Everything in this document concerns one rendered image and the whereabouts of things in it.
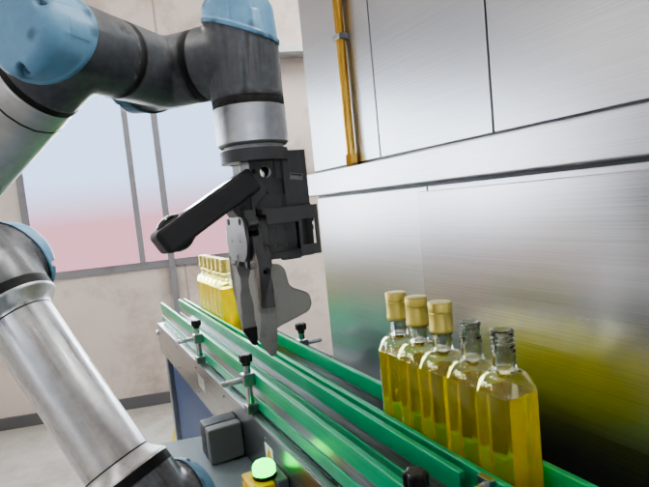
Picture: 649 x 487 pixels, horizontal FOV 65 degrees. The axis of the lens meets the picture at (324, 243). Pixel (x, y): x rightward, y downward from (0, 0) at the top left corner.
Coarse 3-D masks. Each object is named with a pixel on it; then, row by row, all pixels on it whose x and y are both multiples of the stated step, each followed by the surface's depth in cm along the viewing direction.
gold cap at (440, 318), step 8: (432, 304) 72; (440, 304) 72; (448, 304) 72; (432, 312) 73; (440, 312) 72; (448, 312) 72; (432, 320) 73; (440, 320) 72; (448, 320) 72; (432, 328) 73; (440, 328) 72; (448, 328) 72
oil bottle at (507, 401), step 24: (480, 384) 64; (504, 384) 61; (528, 384) 62; (480, 408) 64; (504, 408) 61; (528, 408) 62; (480, 432) 65; (504, 432) 61; (528, 432) 62; (504, 456) 62; (528, 456) 62; (504, 480) 62; (528, 480) 62
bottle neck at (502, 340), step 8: (496, 328) 64; (504, 328) 64; (496, 336) 62; (504, 336) 62; (512, 336) 62; (496, 344) 63; (504, 344) 62; (512, 344) 62; (496, 352) 63; (504, 352) 62; (512, 352) 62; (496, 360) 63; (504, 360) 62; (512, 360) 62; (496, 368) 63; (504, 368) 62; (512, 368) 62
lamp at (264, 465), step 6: (258, 462) 95; (264, 462) 95; (270, 462) 95; (252, 468) 95; (258, 468) 94; (264, 468) 94; (270, 468) 94; (252, 474) 95; (258, 474) 94; (264, 474) 93; (270, 474) 94; (258, 480) 94; (264, 480) 93
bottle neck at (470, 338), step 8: (464, 320) 70; (472, 320) 69; (464, 328) 68; (472, 328) 67; (480, 328) 68; (464, 336) 68; (472, 336) 67; (480, 336) 68; (464, 344) 68; (472, 344) 67; (480, 344) 68; (464, 352) 68; (472, 352) 68; (480, 352) 68
